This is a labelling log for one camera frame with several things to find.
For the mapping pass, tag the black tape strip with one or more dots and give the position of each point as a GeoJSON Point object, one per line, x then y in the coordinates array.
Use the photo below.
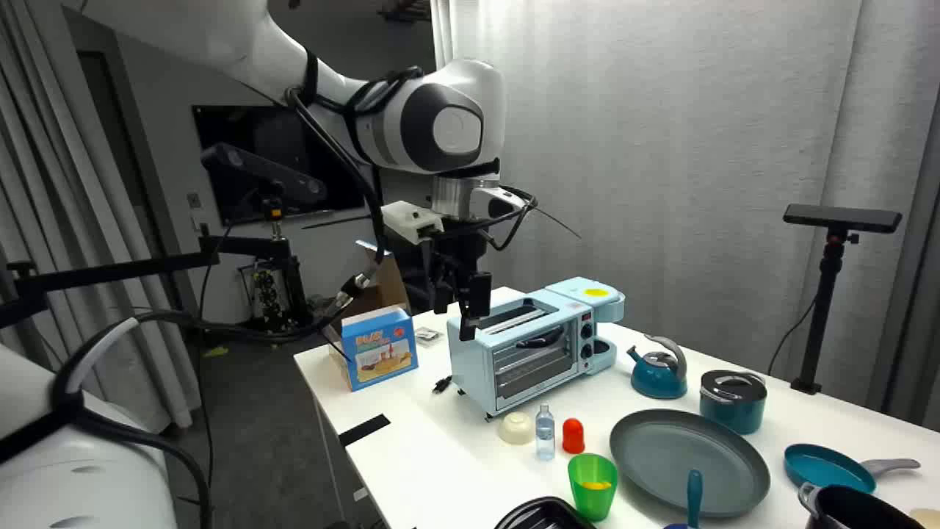
{"type": "Point", "coordinates": [365, 430]}

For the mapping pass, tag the teal frying pan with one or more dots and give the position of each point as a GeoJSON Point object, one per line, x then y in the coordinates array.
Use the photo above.
{"type": "Point", "coordinates": [827, 470]}

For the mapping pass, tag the small red shaker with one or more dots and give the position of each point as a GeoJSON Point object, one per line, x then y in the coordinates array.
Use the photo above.
{"type": "Point", "coordinates": [573, 437]}

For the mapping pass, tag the grey plate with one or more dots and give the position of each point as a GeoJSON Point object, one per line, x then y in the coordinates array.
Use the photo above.
{"type": "Point", "coordinates": [685, 452]}

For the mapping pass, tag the pale blue plastic spork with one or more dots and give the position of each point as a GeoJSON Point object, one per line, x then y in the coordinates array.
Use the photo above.
{"type": "Point", "coordinates": [694, 496]}

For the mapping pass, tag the black toaster plug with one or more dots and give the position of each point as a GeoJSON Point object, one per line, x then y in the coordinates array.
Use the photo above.
{"type": "Point", "coordinates": [441, 383]}

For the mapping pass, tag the small clear water bottle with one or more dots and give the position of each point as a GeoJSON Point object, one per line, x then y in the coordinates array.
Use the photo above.
{"type": "Point", "coordinates": [544, 437]}

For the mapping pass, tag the small grey packet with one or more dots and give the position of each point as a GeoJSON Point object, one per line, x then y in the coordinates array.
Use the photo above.
{"type": "Point", "coordinates": [426, 336]}

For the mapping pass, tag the blue cardboard box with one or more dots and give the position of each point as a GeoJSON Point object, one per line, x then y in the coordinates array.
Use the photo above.
{"type": "Point", "coordinates": [381, 352]}

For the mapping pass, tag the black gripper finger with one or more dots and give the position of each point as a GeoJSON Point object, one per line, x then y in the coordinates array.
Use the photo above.
{"type": "Point", "coordinates": [444, 293]}
{"type": "Point", "coordinates": [478, 307]}

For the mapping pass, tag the brown cardboard box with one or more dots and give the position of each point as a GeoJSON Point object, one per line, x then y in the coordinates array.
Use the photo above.
{"type": "Point", "coordinates": [385, 287]}

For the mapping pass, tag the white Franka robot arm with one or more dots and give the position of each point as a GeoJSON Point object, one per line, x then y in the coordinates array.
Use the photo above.
{"type": "Point", "coordinates": [237, 39]}

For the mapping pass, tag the teal kettle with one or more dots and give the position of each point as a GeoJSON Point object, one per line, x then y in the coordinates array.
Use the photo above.
{"type": "Point", "coordinates": [658, 377]}

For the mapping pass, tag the light green cup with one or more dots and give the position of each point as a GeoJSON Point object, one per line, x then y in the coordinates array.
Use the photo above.
{"type": "Point", "coordinates": [591, 487]}

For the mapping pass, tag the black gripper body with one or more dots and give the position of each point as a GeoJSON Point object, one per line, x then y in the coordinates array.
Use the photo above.
{"type": "Point", "coordinates": [459, 248]}

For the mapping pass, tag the dark teal bowl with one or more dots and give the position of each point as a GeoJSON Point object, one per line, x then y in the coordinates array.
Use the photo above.
{"type": "Point", "coordinates": [732, 404]}

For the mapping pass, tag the small white round object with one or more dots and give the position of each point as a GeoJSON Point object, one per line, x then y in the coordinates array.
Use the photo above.
{"type": "Point", "coordinates": [514, 429]}

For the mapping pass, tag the black pot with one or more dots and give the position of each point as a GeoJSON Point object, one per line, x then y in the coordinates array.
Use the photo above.
{"type": "Point", "coordinates": [854, 514]}

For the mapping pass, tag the light blue toaster oven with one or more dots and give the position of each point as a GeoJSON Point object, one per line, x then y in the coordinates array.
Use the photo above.
{"type": "Point", "coordinates": [531, 367]}

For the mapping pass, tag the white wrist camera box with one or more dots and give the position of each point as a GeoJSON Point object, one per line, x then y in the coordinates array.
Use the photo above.
{"type": "Point", "coordinates": [413, 221]}

